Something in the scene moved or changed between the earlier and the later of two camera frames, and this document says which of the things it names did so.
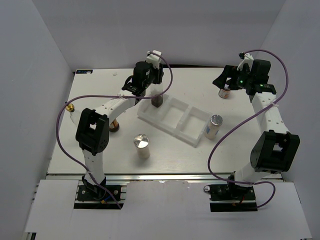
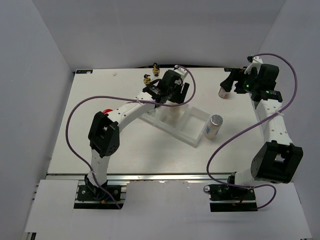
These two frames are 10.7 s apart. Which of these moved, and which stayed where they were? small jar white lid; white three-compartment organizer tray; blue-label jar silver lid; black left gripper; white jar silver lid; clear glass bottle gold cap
Moved: clear glass bottle gold cap; white jar silver lid; black left gripper
Stayed: white three-compartment organizer tray; small jar white lid; blue-label jar silver lid
